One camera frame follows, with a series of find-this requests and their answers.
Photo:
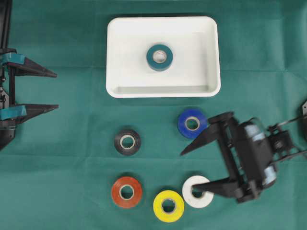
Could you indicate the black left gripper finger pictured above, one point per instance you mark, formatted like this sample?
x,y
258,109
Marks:
x,y
24,66
20,113

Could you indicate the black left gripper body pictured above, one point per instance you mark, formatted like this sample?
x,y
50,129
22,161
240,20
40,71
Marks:
x,y
9,125

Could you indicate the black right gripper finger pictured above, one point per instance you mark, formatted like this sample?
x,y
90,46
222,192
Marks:
x,y
217,130
241,192

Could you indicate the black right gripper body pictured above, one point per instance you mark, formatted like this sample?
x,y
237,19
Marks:
x,y
247,155

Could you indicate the yellow tape roll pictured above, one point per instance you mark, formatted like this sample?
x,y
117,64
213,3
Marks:
x,y
168,206

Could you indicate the teal tape roll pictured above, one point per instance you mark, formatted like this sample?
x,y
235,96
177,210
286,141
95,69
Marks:
x,y
159,57

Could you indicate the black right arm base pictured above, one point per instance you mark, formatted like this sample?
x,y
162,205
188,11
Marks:
x,y
302,111

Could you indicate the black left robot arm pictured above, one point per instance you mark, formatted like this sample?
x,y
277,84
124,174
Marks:
x,y
5,17

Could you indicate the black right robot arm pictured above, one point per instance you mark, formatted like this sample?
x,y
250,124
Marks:
x,y
280,142

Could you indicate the blue tape roll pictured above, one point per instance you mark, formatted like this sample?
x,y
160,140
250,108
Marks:
x,y
191,123

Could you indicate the white tape roll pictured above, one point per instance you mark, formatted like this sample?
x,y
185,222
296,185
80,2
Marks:
x,y
196,202

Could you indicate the black tape roll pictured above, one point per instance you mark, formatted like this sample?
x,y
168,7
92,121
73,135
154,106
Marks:
x,y
127,142

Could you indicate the red tape roll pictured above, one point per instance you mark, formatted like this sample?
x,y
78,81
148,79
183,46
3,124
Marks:
x,y
126,192

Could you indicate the white plastic tray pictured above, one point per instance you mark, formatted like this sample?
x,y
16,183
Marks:
x,y
195,68

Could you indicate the green table cloth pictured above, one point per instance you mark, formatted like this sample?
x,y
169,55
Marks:
x,y
58,172

